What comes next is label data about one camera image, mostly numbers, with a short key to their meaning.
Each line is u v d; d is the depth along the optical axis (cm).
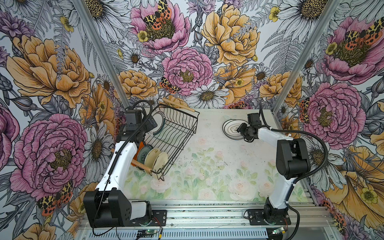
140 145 88
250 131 77
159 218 74
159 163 82
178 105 98
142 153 86
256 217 74
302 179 52
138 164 72
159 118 106
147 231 71
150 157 82
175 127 108
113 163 46
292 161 52
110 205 39
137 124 60
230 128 108
